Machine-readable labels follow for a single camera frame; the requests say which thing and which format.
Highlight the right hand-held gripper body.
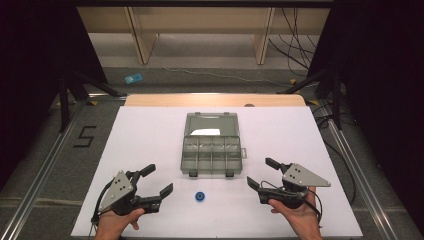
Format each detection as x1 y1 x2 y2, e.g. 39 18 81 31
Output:
257 162 332 210

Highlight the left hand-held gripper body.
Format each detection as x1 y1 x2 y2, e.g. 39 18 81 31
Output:
98 169 163 216

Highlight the clear grey compartment box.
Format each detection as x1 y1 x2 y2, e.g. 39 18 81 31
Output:
180 111 248 179

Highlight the person's left hand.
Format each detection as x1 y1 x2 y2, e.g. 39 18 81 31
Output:
95 207 146 236

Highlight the person's right hand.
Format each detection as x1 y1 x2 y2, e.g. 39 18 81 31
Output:
268 187 318 232

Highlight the white table mat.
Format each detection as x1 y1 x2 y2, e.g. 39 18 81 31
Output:
70 105 364 239

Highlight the black metal stand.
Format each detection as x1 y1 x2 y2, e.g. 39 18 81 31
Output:
276 65 345 132
57 69 128 134

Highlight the blue card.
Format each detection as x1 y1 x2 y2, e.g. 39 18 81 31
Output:
124 72 144 85

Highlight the dark curtain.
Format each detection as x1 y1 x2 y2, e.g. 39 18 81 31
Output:
305 0 424 236
0 0 109 193

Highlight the light wooden shelf unit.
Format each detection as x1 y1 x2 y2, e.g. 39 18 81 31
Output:
76 6 332 66

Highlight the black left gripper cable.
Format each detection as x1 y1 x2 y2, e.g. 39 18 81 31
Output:
88 179 115 240

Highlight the thin black floor cable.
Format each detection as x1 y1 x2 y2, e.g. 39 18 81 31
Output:
312 102 358 205

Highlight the aluminium floor rail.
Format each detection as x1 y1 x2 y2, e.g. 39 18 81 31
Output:
0 93 128 240
311 99 399 240

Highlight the bundle of black floor cables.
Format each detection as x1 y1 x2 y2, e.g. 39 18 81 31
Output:
267 7 319 78

